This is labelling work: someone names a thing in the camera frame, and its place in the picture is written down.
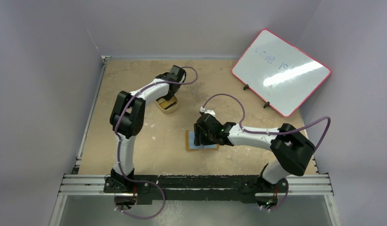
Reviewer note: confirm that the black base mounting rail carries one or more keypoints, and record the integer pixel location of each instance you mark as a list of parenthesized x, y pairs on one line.
[(242, 188)]

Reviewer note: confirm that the stack of cards in tray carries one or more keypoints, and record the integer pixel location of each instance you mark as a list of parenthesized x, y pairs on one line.
[(167, 105)]

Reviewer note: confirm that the pink framed whiteboard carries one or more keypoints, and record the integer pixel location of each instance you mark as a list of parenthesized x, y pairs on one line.
[(279, 73)]

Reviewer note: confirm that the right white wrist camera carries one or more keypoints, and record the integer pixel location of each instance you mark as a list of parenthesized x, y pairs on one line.
[(206, 111)]

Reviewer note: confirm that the beige oval card tray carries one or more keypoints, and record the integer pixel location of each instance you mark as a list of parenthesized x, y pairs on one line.
[(168, 112)]

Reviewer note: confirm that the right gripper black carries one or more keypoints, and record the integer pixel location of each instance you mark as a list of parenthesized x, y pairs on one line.
[(201, 133)]

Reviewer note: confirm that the orange leather card holder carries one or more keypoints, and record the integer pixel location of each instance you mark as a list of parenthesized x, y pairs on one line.
[(192, 144)]

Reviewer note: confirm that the aluminium table frame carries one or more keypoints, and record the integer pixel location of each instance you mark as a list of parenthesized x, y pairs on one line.
[(181, 143)]

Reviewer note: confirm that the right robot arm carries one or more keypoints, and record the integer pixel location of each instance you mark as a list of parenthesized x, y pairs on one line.
[(290, 147)]

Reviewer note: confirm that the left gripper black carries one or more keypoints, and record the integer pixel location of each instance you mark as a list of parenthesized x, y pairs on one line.
[(168, 97)]

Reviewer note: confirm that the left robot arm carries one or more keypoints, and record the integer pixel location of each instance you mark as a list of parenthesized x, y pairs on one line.
[(127, 119)]

